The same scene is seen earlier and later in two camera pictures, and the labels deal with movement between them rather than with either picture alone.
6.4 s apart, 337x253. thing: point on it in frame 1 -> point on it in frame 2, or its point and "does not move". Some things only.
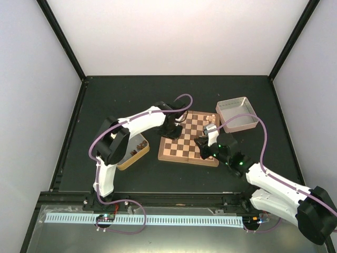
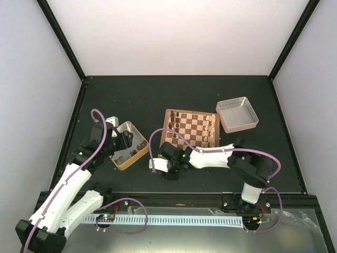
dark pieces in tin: (139, 147) does not move
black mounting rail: (121, 201) does not move
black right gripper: (202, 140) -> (175, 176)
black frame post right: (310, 8) does not move
